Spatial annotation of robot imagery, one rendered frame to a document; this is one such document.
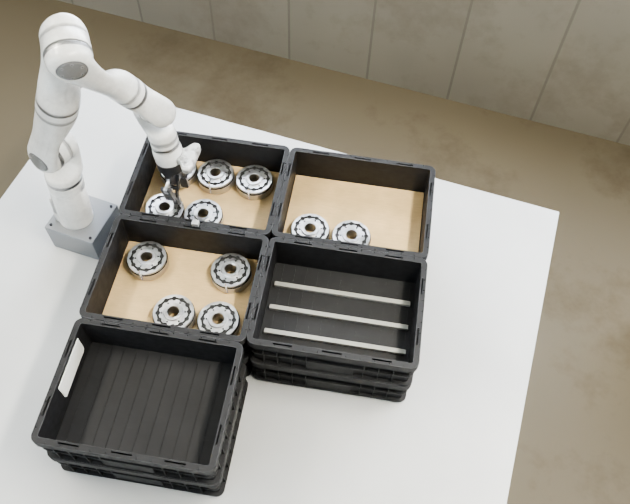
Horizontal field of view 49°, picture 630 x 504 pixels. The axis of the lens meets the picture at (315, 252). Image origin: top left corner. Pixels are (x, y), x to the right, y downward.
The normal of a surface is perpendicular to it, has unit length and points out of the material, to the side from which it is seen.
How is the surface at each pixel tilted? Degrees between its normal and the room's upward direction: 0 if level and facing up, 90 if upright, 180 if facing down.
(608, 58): 90
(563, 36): 90
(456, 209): 0
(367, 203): 0
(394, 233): 0
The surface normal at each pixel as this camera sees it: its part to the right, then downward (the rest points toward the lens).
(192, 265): 0.02, -0.54
